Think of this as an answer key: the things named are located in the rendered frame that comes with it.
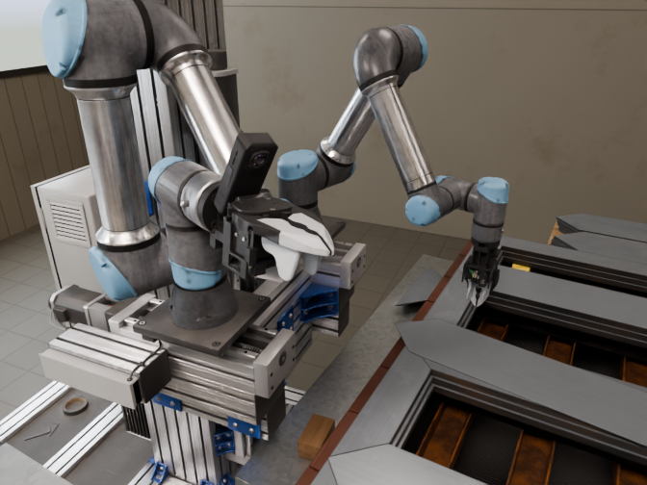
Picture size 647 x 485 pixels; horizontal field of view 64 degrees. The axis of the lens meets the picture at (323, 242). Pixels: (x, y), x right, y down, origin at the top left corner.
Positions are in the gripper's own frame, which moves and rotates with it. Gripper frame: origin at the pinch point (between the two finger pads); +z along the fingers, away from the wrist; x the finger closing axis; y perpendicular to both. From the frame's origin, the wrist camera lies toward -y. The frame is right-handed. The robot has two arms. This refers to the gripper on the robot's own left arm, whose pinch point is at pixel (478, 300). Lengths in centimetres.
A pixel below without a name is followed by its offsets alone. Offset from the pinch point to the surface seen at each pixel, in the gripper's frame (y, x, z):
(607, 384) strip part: 12.5, 33.9, 5.4
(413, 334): 16.0, -12.2, 5.6
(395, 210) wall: -232, -114, 79
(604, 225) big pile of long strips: -93, 28, 8
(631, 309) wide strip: -26.3, 38.0, 5.5
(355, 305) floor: -113, -89, 93
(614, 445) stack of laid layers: 27.8, 36.9, 8.8
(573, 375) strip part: 13.0, 26.7, 5.5
